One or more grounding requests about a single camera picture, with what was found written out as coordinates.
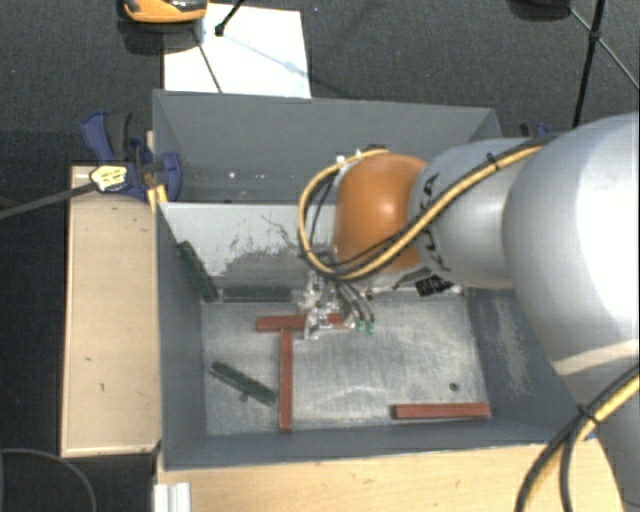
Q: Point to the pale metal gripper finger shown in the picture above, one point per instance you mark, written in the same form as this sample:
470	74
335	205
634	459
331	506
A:
313	333
310	300

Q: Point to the red-brown flat block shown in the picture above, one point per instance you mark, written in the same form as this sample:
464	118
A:
286	380
277	323
440	411

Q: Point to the dark green flat block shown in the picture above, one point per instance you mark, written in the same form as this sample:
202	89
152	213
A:
256	294
197	272
243	383

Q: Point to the grey metal bin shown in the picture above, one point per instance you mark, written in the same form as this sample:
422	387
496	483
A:
380	365

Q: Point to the pale wood flat board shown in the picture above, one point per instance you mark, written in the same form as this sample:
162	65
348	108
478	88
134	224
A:
110	325

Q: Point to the black cylinder on white bracket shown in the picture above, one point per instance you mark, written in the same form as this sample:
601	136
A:
434	287

